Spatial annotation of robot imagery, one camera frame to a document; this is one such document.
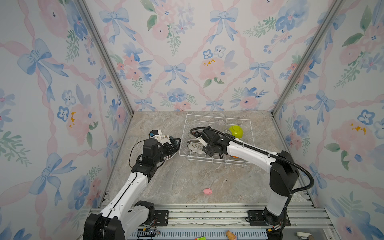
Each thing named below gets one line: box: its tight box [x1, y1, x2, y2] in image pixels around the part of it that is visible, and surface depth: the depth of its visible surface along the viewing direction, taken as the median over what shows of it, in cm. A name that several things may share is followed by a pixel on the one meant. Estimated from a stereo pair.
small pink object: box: [203, 188, 213, 195], surface depth 83 cm
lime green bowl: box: [229, 125, 244, 139], surface depth 102 cm
